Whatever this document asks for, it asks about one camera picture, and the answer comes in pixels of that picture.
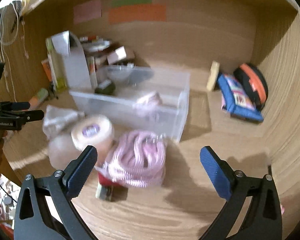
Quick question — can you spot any blue patchwork pouch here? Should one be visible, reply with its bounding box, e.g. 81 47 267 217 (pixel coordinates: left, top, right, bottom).
217 74 264 123

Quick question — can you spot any stack of books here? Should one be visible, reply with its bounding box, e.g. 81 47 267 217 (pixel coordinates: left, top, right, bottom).
79 35 113 66

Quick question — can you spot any pink sticky note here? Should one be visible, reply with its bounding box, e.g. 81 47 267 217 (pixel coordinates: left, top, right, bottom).
73 0 102 24

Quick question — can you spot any small white cardboard box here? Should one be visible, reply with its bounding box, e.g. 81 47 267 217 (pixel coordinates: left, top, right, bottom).
107 46 135 65

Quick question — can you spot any green sticky note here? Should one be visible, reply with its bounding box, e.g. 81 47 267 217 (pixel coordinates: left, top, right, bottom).
111 0 153 8

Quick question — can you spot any beige tape roll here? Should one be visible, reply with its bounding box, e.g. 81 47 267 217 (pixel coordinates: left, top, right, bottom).
71 115 114 159

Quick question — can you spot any clear plastic storage bin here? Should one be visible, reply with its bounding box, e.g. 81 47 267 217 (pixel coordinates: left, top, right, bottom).
69 66 190 142

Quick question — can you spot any cream lotion bottle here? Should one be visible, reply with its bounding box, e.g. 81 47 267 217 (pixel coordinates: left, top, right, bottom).
206 61 220 92

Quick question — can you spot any orange book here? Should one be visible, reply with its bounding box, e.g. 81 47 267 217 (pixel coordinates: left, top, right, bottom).
41 59 52 82

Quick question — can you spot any red pouch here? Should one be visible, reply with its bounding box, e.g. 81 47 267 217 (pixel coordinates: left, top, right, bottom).
98 172 122 187

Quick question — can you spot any silver metal box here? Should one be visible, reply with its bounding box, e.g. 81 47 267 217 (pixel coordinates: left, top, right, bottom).
95 183 128 202

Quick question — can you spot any white plastic bag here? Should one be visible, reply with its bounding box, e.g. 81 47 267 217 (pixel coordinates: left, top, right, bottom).
42 105 85 140

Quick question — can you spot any orange sticky note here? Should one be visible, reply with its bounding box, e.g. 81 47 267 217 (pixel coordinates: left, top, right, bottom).
108 4 167 24

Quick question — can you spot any black orange zip case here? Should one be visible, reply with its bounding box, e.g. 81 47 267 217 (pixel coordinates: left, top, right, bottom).
234 63 269 111

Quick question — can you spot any pink cable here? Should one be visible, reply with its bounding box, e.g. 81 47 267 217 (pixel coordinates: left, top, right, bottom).
102 129 168 189

